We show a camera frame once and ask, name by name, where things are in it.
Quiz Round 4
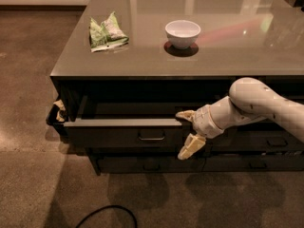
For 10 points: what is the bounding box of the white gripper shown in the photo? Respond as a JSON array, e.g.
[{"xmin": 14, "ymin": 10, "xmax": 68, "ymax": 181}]
[{"xmin": 176, "ymin": 104, "xmax": 223, "ymax": 161}]

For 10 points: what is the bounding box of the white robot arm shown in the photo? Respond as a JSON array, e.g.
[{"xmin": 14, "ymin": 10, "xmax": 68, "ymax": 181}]
[{"xmin": 176, "ymin": 77, "xmax": 304, "ymax": 161}]

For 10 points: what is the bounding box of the grey drawer cabinet counter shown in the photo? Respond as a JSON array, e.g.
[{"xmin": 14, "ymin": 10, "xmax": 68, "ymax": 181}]
[{"xmin": 50, "ymin": 0, "xmax": 304, "ymax": 171}]

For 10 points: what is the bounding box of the dark round coaster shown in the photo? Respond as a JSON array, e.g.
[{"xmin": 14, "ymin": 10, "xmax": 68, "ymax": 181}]
[{"xmin": 163, "ymin": 41, "xmax": 199, "ymax": 57}]

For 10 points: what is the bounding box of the white ceramic bowl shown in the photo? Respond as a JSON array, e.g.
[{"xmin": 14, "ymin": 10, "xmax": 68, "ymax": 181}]
[{"xmin": 165, "ymin": 20, "xmax": 201, "ymax": 49}]

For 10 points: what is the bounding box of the green crumpled snack bag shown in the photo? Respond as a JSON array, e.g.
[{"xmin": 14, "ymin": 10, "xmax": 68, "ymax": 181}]
[{"xmin": 89, "ymin": 12, "xmax": 129, "ymax": 52}]

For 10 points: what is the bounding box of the black bin with trash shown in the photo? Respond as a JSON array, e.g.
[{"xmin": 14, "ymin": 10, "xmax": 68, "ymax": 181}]
[{"xmin": 46, "ymin": 99, "xmax": 70, "ymax": 137}]

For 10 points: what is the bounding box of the black floor cable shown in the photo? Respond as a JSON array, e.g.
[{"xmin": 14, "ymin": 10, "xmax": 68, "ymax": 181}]
[{"xmin": 74, "ymin": 204, "xmax": 139, "ymax": 228}]

